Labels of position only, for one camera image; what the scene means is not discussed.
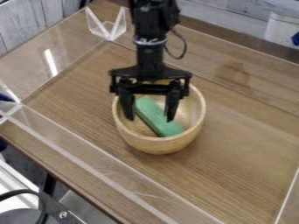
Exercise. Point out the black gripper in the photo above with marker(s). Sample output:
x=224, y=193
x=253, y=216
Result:
x=152, y=78

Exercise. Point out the green rectangular block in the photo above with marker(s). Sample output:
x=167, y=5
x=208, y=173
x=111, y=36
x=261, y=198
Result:
x=152, y=115

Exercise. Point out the brown wooden bowl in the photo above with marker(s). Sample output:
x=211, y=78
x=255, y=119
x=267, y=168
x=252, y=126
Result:
x=141, y=138

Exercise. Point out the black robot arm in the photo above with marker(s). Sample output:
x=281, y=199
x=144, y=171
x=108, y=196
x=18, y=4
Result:
x=153, y=18

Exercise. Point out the black table leg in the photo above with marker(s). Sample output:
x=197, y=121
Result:
x=49, y=185

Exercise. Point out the white container in background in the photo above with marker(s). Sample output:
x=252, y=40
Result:
x=281, y=27

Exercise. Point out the blue object at right edge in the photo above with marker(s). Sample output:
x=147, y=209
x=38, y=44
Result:
x=295, y=39

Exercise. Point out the black chair at corner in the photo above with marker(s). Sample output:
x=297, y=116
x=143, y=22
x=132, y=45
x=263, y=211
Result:
x=49, y=213

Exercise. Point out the clear acrylic enclosure wall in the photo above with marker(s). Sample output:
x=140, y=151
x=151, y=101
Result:
x=233, y=177

